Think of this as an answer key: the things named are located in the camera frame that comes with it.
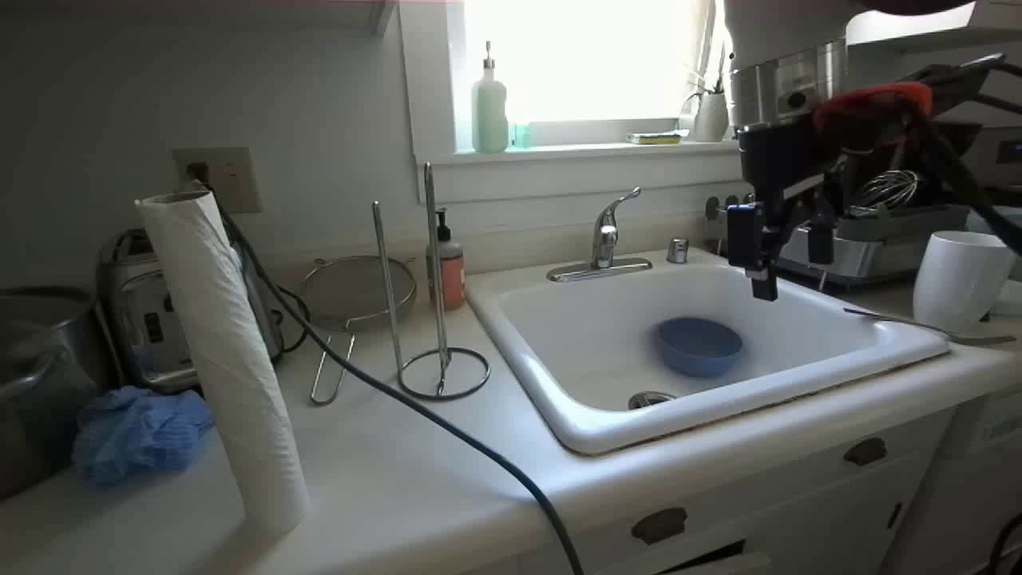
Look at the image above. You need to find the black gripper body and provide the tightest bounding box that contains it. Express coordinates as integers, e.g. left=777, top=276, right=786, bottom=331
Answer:
left=738, top=120, right=855, bottom=210

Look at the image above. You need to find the chrome sink faucet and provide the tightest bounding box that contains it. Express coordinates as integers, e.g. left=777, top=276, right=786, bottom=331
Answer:
left=545, top=186, right=653, bottom=284

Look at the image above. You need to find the metal dish rack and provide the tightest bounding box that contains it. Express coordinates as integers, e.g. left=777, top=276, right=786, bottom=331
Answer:
left=772, top=202, right=973, bottom=295

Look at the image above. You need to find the metal whisk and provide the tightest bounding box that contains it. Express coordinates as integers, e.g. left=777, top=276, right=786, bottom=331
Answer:
left=855, top=167, right=925, bottom=218

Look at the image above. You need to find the white plant pot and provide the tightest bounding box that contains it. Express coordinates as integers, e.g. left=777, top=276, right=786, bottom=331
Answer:
left=683, top=85, right=735, bottom=146

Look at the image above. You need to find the blue bowl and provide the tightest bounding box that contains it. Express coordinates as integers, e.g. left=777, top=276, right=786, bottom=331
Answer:
left=651, top=312, right=748, bottom=383

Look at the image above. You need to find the white mug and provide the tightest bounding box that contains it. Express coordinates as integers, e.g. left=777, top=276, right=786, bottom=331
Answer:
left=911, top=228, right=1022, bottom=334

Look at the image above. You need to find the metal sink drain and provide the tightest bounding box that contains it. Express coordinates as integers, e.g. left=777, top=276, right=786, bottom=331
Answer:
left=627, top=388, right=680, bottom=416

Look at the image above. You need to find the white kitchen sink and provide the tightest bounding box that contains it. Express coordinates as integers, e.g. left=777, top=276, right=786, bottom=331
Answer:
left=462, top=249, right=956, bottom=459

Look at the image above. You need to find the bright kitchen window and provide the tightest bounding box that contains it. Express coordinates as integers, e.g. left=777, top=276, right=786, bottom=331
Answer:
left=394, top=0, right=744, bottom=167

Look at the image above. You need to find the green dish soap bottle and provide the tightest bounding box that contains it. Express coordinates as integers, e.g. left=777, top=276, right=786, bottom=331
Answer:
left=469, top=39, right=515, bottom=157

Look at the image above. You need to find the orange soap pump bottle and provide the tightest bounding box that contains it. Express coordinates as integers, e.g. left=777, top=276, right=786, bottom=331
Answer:
left=426, top=205, right=469, bottom=315

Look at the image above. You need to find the metal mesh strainer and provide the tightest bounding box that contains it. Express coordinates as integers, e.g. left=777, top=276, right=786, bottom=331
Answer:
left=280, top=253, right=420, bottom=408

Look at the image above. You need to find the white paper towel roll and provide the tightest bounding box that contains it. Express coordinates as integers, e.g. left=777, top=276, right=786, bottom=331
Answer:
left=132, top=186, right=315, bottom=540

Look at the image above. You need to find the silver toaster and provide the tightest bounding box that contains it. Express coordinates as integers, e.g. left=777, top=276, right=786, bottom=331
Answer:
left=94, top=228, right=288, bottom=394

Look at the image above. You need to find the blue bath loofah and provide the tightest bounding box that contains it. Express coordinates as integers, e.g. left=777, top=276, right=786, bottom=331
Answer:
left=71, top=383, right=218, bottom=493

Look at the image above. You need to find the dark drawer pull handle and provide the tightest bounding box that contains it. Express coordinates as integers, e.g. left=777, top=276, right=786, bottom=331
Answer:
left=841, top=435, right=892, bottom=471
left=630, top=505, right=688, bottom=546

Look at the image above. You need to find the wire paper towel holder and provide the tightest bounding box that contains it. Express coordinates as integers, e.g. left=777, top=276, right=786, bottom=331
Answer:
left=366, top=160, right=496, bottom=406

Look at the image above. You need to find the black power cable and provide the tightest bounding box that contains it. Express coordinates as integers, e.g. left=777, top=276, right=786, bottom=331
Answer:
left=188, top=160, right=587, bottom=575

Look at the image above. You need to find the beige wall outlet plate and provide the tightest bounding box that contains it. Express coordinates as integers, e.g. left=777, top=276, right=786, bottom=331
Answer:
left=169, top=144, right=264, bottom=218

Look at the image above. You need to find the white wall cabinet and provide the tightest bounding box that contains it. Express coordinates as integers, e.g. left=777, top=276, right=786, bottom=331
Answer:
left=0, top=0, right=394, bottom=34

